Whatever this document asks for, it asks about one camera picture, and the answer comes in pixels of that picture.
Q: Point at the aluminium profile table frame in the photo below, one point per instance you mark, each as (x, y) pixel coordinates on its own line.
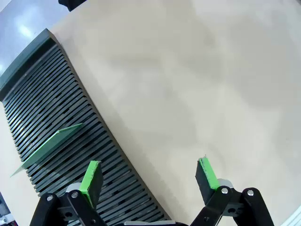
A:
(294, 217)

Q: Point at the black garment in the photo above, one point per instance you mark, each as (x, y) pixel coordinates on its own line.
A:
(68, 4)

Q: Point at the green PCB board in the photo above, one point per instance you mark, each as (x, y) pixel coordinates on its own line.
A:
(50, 146)

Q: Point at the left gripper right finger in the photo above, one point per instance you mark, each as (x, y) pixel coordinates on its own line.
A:
(207, 179)

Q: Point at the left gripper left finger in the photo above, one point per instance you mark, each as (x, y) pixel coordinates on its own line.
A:
(90, 186)

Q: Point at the black slotted PCB rack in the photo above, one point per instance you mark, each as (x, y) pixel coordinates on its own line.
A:
(58, 106)

